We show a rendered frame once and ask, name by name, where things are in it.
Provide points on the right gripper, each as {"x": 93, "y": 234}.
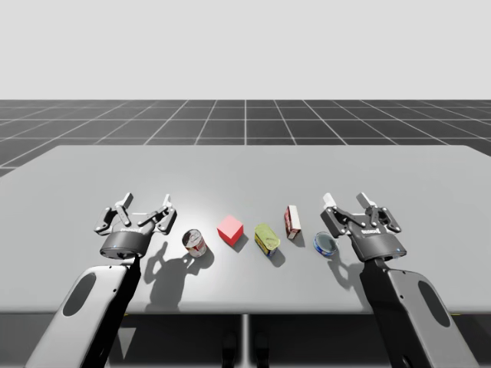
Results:
{"x": 377, "y": 245}

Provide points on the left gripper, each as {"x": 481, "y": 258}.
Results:
{"x": 126, "y": 241}

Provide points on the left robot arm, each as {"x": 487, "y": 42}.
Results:
{"x": 84, "y": 303}

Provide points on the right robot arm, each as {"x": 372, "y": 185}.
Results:
{"x": 414, "y": 314}

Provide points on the pink cube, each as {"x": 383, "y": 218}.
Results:
{"x": 229, "y": 230}

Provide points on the blue flat can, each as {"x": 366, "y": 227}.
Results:
{"x": 326, "y": 243}

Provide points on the red and white can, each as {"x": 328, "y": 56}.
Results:
{"x": 194, "y": 243}

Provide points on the red and white carton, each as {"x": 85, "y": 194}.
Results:
{"x": 292, "y": 222}

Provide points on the green and blue rectangular can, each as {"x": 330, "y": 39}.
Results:
{"x": 267, "y": 239}

